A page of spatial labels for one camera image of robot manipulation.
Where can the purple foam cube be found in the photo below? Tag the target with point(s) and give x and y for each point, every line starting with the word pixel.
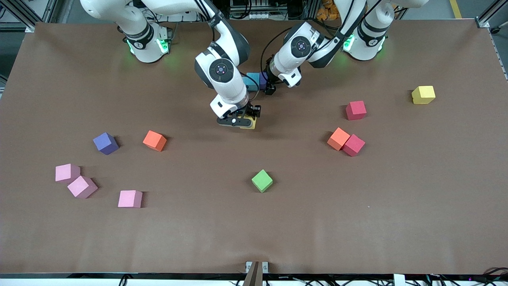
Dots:
pixel 263 80
pixel 105 143

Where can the white power strip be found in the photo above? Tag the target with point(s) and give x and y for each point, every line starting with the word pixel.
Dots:
pixel 254 16

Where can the orange foam cube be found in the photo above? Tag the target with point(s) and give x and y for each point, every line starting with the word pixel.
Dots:
pixel 337 138
pixel 154 140

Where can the metal bracket with post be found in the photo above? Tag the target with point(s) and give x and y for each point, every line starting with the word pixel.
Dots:
pixel 256 274

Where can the aluminium frame profile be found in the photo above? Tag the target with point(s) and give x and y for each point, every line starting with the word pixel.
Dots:
pixel 492 12
pixel 47 11

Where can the small white bracket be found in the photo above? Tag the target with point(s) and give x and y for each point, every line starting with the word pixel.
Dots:
pixel 399 280

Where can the pink foam cube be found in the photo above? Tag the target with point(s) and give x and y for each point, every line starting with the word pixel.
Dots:
pixel 129 198
pixel 81 186
pixel 66 172

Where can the yellow foam cube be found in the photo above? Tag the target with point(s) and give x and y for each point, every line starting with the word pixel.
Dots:
pixel 253 124
pixel 423 95

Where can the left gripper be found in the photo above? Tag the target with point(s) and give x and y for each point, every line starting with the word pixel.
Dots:
pixel 270 86

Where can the bag of orange snacks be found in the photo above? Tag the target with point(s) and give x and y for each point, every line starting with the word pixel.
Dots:
pixel 326 11

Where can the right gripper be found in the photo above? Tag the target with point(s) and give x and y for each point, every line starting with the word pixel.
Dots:
pixel 253 109

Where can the large paper table cover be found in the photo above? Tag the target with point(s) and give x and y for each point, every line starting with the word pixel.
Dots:
pixel 198 230

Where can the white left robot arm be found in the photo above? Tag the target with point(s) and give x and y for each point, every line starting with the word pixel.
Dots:
pixel 300 45

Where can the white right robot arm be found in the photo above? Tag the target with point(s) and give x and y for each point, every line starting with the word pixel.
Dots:
pixel 220 70

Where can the green foam cube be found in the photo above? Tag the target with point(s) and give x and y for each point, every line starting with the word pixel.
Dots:
pixel 262 180

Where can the red foam cube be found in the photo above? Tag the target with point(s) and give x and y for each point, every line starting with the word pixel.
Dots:
pixel 355 110
pixel 354 145

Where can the blue foam cube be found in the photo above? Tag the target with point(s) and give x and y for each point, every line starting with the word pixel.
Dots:
pixel 252 79

